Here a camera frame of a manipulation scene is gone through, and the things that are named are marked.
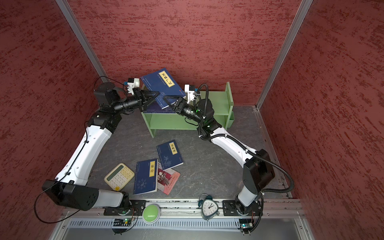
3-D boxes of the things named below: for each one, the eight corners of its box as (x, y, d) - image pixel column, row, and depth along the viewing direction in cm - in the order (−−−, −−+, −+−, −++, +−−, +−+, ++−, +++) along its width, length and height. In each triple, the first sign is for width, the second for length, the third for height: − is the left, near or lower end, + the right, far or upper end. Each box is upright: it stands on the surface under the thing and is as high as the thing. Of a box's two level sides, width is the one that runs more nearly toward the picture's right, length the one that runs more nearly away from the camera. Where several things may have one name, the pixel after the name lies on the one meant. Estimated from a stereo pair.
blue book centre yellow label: (162, 171, 88) (162, 170, 87) (156, 147, 99) (155, 146, 97) (183, 163, 92) (183, 162, 90) (175, 141, 102) (174, 139, 100)
